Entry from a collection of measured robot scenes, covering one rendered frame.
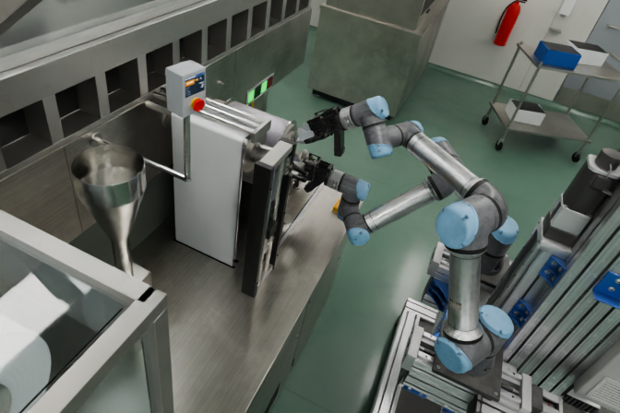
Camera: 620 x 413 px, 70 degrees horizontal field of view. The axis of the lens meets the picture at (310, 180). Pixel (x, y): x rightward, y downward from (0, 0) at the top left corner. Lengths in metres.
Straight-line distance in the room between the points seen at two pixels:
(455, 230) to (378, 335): 1.50
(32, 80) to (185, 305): 0.79
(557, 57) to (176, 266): 3.71
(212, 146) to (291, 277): 0.56
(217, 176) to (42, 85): 0.52
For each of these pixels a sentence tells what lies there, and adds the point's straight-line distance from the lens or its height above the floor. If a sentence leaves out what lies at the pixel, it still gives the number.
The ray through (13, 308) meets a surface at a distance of 0.71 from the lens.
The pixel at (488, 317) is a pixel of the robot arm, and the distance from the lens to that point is 1.54.
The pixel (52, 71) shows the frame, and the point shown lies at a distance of 1.15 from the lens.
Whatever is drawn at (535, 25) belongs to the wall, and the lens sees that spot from 5.93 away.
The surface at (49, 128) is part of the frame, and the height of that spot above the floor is 1.50.
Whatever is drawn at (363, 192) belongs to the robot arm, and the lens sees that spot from 1.65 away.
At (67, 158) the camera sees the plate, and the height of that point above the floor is 1.40.
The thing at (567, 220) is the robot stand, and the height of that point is 1.34.
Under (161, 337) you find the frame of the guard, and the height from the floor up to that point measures 1.51.
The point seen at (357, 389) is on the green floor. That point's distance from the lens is 2.46.
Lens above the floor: 2.13
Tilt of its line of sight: 38 degrees down
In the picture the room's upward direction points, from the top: 12 degrees clockwise
